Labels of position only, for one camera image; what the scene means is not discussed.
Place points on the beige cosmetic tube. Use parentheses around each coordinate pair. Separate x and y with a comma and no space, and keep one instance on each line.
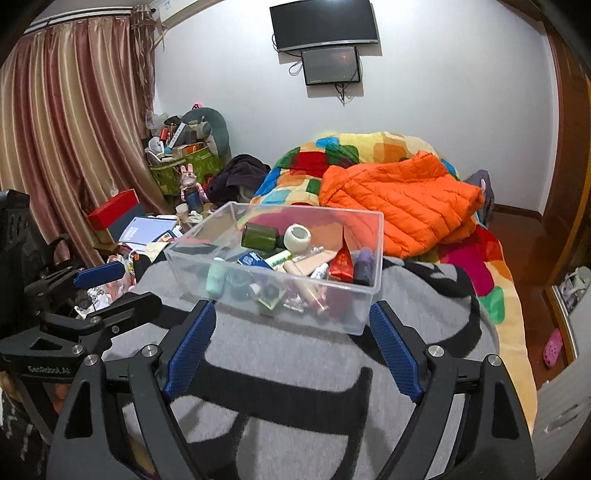
(304,265)

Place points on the wooden door frame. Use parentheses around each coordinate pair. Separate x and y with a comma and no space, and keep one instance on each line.
(572,184)

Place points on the grey neck pillow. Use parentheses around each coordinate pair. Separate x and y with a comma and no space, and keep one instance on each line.
(217,124)

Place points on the blue drinking bottle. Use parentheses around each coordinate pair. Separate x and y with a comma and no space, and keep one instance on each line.
(194,201)

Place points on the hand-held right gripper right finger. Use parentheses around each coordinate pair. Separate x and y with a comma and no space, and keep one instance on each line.
(392,350)

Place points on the white cabinet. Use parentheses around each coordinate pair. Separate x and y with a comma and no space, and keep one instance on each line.
(563,415)

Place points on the small black wall monitor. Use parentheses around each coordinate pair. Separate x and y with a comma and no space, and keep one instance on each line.
(330,64)

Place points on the black wall television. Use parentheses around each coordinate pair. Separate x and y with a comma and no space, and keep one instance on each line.
(323,23)

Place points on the clear plastic storage box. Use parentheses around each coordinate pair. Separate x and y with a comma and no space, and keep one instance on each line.
(355,323)

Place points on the pink cosmetic tube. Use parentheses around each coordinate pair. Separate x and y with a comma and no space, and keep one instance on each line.
(309,296)

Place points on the green round jar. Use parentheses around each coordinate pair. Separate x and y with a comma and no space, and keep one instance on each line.
(239,281)

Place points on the green storage box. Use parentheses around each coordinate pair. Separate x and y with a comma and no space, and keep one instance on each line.
(203,164)

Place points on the pink clog shoe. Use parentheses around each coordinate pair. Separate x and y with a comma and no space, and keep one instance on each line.
(552,348)

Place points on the dark purple clothing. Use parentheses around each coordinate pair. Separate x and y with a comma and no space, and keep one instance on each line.
(240,173)

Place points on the colourful patchwork blanket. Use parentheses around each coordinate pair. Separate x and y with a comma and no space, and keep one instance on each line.
(480,272)

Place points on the green square case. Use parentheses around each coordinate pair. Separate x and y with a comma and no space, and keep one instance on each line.
(270,293)

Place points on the mint green bottle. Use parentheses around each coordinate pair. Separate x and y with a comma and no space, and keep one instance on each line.
(215,279)

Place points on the pink bunny toy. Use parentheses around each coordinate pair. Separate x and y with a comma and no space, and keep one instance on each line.
(187,173)

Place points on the red cosmetic tube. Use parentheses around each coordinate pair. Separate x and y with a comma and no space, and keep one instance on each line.
(341,265)

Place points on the navy box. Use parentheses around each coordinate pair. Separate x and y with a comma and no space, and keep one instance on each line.
(121,230)

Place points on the red box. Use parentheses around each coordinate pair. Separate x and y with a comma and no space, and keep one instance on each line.
(111,210)

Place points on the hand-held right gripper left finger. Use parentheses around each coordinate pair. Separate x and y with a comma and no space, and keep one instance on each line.
(191,346)

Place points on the white blue book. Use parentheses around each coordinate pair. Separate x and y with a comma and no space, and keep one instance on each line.
(147,228)

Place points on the grey black blanket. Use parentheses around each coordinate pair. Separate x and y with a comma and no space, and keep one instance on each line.
(286,355)

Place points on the orange down jacket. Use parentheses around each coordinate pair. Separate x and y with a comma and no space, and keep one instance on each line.
(406,203)

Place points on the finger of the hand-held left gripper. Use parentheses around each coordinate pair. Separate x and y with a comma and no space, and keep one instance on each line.
(99,276)
(129,305)

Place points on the striped pink curtain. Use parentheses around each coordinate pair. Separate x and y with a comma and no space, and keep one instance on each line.
(69,129)

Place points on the dark green bottle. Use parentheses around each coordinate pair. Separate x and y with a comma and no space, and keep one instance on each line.
(258,236)

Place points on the blue packet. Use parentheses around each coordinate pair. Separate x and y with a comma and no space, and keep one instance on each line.
(251,261)

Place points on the purple cosmetic bottle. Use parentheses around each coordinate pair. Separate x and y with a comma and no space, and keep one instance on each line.
(363,267)

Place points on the purple grey cloth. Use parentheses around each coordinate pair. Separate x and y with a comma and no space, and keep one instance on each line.
(482,184)

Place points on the white tape roll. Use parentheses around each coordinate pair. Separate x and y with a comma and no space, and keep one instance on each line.
(295,240)

